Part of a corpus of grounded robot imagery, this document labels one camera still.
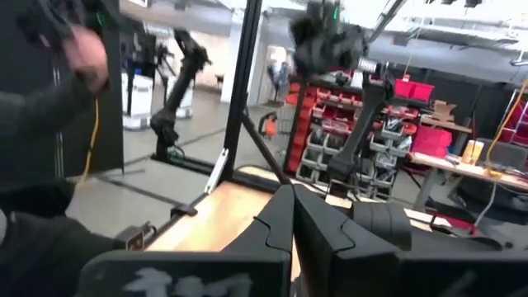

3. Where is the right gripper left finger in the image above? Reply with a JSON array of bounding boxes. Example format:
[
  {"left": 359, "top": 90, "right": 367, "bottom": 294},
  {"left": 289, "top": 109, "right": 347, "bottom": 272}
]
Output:
[{"left": 221, "top": 183, "right": 296, "bottom": 254}]

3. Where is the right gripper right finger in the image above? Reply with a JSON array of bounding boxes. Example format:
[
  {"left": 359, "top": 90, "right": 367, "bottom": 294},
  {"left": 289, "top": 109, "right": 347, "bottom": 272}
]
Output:
[{"left": 293, "top": 183, "right": 398, "bottom": 297}]

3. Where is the person's forearm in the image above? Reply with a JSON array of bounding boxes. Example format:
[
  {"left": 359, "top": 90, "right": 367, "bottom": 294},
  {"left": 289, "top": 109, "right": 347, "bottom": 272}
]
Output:
[{"left": 0, "top": 75, "right": 110, "bottom": 196}]

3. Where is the black table edge clamp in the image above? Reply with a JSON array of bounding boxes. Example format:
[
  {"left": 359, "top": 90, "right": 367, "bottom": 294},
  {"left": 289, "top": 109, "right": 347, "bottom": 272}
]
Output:
[{"left": 169, "top": 202, "right": 200, "bottom": 221}]

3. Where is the red grey parts bin rack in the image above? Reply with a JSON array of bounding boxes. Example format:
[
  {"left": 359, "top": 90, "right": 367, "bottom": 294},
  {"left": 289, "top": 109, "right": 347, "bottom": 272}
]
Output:
[{"left": 283, "top": 73, "right": 418, "bottom": 200}]

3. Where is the red plastic bin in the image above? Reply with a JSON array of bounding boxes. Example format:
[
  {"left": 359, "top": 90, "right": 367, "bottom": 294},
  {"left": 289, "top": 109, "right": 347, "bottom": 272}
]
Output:
[{"left": 393, "top": 78, "right": 436, "bottom": 103}]

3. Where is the orange black power tool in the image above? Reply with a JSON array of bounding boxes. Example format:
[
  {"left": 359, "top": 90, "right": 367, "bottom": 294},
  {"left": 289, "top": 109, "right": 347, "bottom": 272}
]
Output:
[{"left": 257, "top": 111, "right": 279, "bottom": 139}]

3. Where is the brown cardboard stand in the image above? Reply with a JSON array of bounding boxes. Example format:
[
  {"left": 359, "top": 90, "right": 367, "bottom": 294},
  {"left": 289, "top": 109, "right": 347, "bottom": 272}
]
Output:
[{"left": 419, "top": 99, "right": 474, "bottom": 134}]

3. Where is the red plastic box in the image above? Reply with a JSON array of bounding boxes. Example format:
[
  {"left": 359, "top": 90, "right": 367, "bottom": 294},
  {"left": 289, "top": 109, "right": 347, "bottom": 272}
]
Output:
[{"left": 412, "top": 125, "right": 454, "bottom": 159}]

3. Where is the wooden workbench table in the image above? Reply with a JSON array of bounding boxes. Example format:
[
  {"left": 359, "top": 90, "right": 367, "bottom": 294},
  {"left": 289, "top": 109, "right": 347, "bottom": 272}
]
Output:
[{"left": 408, "top": 149, "right": 528, "bottom": 208}]

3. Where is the cream paper cup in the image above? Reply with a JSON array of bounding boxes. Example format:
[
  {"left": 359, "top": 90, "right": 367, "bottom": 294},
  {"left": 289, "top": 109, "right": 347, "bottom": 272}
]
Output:
[{"left": 461, "top": 139, "right": 485, "bottom": 166}]

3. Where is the person in dark sleeve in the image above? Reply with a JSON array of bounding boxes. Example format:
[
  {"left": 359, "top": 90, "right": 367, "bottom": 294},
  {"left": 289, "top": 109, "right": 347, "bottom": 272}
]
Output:
[{"left": 0, "top": 0, "right": 125, "bottom": 175}]

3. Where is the black equipment case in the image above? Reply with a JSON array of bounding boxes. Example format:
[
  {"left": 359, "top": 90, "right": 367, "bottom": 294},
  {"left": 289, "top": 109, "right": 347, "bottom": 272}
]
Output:
[{"left": 479, "top": 137, "right": 528, "bottom": 171}]

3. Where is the red metal rack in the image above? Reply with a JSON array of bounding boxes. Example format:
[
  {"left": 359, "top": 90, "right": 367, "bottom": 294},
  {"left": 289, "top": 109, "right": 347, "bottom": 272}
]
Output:
[{"left": 500, "top": 87, "right": 528, "bottom": 148}]

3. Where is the person's hand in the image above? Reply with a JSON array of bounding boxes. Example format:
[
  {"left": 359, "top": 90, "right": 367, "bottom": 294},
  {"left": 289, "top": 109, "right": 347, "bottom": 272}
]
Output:
[{"left": 61, "top": 25, "right": 111, "bottom": 96}]

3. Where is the black device with green light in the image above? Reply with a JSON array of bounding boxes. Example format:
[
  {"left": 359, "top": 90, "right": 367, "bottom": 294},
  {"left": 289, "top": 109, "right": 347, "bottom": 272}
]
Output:
[{"left": 16, "top": 0, "right": 109, "bottom": 47}]

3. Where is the black aluminium rig frame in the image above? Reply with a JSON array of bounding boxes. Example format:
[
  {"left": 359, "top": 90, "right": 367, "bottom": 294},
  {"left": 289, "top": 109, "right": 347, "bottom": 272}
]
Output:
[{"left": 144, "top": 0, "right": 295, "bottom": 251}]

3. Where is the small grey camera box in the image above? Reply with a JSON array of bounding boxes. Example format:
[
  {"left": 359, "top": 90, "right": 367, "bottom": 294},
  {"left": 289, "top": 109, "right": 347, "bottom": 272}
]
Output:
[{"left": 115, "top": 222, "right": 158, "bottom": 253}]

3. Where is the yellow hanging cable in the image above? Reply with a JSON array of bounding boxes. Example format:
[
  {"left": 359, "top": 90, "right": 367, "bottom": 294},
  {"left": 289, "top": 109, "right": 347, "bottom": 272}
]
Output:
[
  {"left": 485, "top": 78, "right": 528, "bottom": 180},
  {"left": 79, "top": 97, "right": 101, "bottom": 185}
]

